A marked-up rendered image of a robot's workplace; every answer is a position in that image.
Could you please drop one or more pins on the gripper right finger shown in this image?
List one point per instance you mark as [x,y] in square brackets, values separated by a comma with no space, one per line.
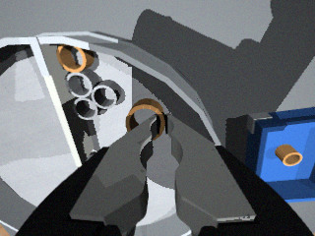
[214,188]

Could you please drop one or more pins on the bronze bushing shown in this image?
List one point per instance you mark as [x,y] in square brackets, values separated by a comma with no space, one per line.
[288,155]
[64,57]
[147,103]

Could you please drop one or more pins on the grey metal ring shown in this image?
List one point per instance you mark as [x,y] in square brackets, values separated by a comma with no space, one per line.
[102,102]
[83,111]
[74,87]

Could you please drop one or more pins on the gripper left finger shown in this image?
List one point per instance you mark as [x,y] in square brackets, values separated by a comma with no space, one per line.
[111,187]

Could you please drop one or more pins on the blue crate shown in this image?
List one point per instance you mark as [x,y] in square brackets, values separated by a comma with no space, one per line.
[270,130]

